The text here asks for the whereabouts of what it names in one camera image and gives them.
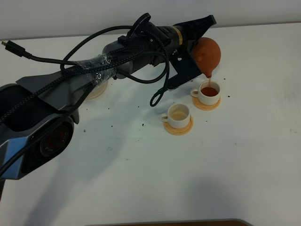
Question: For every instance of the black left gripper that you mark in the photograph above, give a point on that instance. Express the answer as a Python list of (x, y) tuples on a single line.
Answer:
[(177, 40)]

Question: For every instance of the brown clay teapot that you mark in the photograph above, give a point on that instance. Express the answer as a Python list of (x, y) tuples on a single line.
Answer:
[(207, 55)]

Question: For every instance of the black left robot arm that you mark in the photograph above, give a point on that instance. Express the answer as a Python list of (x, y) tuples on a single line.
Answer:
[(38, 113)]

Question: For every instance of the beige round teapot coaster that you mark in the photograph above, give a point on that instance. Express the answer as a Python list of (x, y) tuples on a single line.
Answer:
[(97, 91)]

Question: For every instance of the white teacup far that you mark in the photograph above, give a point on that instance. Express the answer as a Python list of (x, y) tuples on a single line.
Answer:
[(208, 92)]

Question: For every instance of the white teacup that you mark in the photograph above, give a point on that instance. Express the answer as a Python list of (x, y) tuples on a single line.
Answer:
[(208, 92), (177, 116)]

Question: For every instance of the orange coaster far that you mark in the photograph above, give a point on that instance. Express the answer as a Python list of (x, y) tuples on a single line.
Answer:
[(204, 107)]

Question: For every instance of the orange coaster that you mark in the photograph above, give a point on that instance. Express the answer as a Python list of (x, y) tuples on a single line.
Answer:
[(204, 107), (181, 131)]

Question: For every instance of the white teacup near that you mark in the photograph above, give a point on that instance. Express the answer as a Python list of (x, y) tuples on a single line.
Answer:
[(177, 116)]

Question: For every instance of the orange coaster near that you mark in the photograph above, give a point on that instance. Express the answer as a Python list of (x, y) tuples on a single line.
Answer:
[(181, 131)]

